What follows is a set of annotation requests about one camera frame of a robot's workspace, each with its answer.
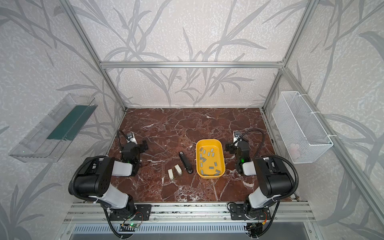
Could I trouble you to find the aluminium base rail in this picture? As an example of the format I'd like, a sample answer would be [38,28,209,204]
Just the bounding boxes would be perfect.
[63,202,316,224]

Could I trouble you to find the clear plastic wall bin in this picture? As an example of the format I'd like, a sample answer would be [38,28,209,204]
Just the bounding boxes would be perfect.
[9,94,98,163]

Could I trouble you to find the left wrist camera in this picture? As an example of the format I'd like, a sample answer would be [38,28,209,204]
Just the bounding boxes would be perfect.
[125,132,137,144]

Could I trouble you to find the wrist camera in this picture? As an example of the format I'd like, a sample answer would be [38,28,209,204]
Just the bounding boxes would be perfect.
[233,131,242,143]
[125,132,137,144]

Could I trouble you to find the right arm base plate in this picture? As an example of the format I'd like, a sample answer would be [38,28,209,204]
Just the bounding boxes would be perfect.
[227,202,272,221]

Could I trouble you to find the aluminium frame crossbar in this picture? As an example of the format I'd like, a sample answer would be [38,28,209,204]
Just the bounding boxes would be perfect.
[99,62,283,69]

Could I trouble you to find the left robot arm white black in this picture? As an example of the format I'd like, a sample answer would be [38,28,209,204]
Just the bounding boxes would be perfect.
[69,141,149,219]

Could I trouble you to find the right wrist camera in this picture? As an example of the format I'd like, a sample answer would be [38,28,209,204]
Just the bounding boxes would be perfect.
[233,131,242,143]

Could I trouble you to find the white mini stapler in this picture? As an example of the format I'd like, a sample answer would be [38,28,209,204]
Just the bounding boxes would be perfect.
[175,165,183,176]
[168,169,174,180]

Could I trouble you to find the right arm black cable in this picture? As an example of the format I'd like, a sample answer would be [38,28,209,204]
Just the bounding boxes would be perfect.
[236,128,300,202]

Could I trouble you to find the black stapler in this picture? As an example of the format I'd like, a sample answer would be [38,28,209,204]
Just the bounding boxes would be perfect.
[179,152,193,174]

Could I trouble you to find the white wire mesh basket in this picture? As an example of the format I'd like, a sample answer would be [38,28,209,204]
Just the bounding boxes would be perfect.
[272,91,334,164]

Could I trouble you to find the green circuit board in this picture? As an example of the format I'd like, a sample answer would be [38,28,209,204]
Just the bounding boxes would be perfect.
[119,223,141,232]

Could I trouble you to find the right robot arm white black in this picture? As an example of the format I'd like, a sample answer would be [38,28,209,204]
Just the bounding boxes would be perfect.
[225,141,299,222]

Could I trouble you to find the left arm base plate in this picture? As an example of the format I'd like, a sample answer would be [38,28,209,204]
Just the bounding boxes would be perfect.
[109,204,152,221]

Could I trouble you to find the yellow plastic tray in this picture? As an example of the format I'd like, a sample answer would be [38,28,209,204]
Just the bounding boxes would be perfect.
[196,139,226,179]

